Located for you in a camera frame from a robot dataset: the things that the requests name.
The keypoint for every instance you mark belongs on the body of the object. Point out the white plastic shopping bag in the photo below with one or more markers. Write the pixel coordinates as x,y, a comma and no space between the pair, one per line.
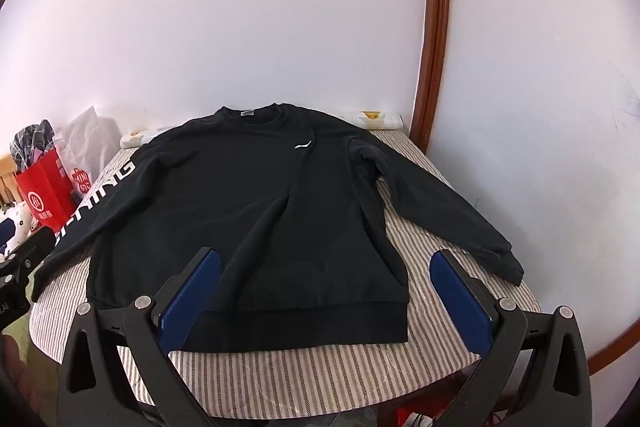
90,137

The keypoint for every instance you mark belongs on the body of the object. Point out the brown wooden door frame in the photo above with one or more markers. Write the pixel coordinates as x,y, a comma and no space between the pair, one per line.
434,32

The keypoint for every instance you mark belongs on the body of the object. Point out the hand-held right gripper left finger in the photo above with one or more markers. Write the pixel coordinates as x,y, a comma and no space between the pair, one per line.
192,297

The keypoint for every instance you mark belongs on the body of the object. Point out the white black-spotted pillow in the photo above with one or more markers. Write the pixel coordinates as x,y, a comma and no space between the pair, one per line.
15,219

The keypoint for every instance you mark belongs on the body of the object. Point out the black long-sleeve sweatshirt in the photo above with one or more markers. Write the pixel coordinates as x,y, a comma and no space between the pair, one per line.
250,217

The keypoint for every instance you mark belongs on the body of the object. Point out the wooden headboard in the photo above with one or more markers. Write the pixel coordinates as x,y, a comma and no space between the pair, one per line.
6,177

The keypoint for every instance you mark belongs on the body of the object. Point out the dark plaid cloth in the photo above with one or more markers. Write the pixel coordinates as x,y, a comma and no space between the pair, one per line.
30,142

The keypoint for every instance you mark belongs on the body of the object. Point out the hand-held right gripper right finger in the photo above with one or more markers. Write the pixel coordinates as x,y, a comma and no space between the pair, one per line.
460,297

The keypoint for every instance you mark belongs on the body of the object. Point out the brown wooden trim board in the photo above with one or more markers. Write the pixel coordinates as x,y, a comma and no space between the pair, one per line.
617,307

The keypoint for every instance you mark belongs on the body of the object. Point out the striped grey mattress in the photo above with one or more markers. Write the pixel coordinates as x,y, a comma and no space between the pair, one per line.
300,377

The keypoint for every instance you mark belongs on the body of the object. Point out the red paper bag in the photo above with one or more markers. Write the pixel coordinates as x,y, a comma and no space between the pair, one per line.
45,197

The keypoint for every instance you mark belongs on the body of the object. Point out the green bed sheet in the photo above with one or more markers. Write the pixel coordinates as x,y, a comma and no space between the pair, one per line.
30,332

